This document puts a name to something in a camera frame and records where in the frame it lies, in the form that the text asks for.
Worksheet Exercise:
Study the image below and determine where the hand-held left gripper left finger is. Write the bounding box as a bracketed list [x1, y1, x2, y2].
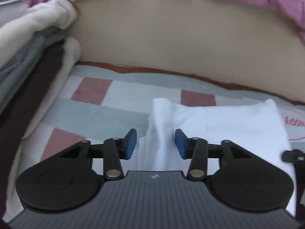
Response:
[56, 128, 138, 180]

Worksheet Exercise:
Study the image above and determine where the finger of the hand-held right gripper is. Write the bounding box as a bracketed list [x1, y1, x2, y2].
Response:
[281, 149, 305, 165]

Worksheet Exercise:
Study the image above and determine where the light grey folded garment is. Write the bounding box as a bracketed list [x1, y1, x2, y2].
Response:
[0, 2, 32, 28]

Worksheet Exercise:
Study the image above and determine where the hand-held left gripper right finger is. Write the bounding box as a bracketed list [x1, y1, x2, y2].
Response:
[175, 128, 256, 181]

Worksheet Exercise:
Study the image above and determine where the white garment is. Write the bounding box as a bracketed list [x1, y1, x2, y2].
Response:
[133, 97, 305, 217]

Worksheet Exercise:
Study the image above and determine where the cream folded garment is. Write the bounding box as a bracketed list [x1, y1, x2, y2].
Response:
[0, 0, 78, 54]

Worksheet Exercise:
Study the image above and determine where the beige bed base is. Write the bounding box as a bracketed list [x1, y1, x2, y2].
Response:
[71, 0, 305, 106]

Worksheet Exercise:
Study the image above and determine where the white folded cloth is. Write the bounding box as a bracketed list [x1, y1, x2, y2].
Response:
[6, 37, 83, 220]

